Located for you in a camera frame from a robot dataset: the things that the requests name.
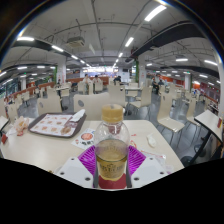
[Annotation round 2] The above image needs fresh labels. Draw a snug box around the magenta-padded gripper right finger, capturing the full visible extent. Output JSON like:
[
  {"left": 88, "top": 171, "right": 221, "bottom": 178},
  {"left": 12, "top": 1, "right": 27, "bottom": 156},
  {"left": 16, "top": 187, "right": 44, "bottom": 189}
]
[{"left": 125, "top": 144, "right": 169, "bottom": 189}]

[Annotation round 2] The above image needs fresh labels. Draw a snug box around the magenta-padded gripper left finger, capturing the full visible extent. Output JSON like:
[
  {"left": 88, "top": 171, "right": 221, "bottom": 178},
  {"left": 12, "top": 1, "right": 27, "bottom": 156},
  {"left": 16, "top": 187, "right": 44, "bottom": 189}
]
[{"left": 54, "top": 144, "right": 99, "bottom": 189}]

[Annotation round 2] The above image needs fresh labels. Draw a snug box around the clear tea bottle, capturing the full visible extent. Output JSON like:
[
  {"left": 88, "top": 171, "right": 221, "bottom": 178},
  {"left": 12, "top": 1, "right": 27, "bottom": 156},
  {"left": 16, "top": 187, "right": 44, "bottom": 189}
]
[{"left": 94, "top": 103, "right": 131, "bottom": 183}]

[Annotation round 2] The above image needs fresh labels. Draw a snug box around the colourful printed flyer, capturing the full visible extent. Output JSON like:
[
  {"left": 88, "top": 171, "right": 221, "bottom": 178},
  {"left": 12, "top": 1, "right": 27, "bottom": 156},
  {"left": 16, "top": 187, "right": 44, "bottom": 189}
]
[{"left": 70, "top": 128, "right": 98, "bottom": 150}]

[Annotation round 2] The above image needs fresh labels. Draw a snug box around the small white wrapper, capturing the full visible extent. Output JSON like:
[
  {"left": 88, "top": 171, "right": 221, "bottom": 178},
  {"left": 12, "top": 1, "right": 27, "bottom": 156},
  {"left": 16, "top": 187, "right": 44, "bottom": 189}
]
[{"left": 146, "top": 133, "right": 158, "bottom": 149}]

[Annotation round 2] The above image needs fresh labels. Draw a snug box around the flat round red coaster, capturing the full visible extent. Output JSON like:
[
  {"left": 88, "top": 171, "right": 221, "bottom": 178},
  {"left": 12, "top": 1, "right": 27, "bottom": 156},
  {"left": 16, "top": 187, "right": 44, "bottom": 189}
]
[{"left": 98, "top": 173, "right": 128, "bottom": 190}]

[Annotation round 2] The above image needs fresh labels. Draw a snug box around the brown food tray, printed liner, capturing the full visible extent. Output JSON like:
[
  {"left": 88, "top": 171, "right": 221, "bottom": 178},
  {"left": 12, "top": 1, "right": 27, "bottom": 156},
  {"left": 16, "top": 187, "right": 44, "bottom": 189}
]
[{"left": 28, "top": 112, "right": 88, "bottom": 139}]

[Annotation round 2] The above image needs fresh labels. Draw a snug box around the beige wooden chair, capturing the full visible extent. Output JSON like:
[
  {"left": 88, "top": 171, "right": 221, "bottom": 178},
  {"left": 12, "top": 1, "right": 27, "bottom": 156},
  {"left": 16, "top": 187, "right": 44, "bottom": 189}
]
[
  {"left": 73, "top": 92, "right": 126, "bottom": 121},
  {"left": 156, "top": 93, "right": 186, "bottom": 148},
  {"left": 36, "top": 96, "right": 63, "bottom": 116}
]

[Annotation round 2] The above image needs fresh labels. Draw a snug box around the group of beige chairs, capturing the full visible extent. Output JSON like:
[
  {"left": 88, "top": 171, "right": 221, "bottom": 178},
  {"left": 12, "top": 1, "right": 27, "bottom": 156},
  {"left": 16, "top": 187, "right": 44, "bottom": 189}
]
[{"left": 0, "top": 79, "right": 214, "bottom": 134}]

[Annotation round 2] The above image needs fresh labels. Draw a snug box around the beige side table, black edge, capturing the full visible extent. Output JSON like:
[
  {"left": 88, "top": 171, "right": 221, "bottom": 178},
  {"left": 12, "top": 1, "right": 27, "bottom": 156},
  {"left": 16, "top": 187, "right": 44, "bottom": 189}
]
[
  {"left": 0, "top": 115, "right": 11, "bottom": 134},
  {"left": 189, "top": 109, "right": 224, "bottom": 168}
]

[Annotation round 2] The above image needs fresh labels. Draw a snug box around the person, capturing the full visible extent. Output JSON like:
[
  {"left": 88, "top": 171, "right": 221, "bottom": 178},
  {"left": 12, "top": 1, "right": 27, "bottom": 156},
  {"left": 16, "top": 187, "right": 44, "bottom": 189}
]
[
  {"left": 92, "top": 74, "right": 103, "bottom": 86},
  {"left": 113, "top": 75, "right": 123, "bottom": 86},
  {"left": 82, "top": 74, "right": 92, "bottom": 87}
]

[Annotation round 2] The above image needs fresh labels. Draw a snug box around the ceiling air conditioner unit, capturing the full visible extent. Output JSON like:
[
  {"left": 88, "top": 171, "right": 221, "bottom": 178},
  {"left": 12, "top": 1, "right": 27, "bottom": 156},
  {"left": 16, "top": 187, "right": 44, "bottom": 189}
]
[{"left": 65, "top": 35, "right": 86, "bottom": 48}]

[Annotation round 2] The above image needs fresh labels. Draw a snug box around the group of ceiling lights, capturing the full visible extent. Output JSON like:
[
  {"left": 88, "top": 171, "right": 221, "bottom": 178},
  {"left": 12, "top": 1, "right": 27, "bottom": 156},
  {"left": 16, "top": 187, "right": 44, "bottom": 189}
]
[{"left": 0, "top": 4, "right": 219, "bottom": 86}]

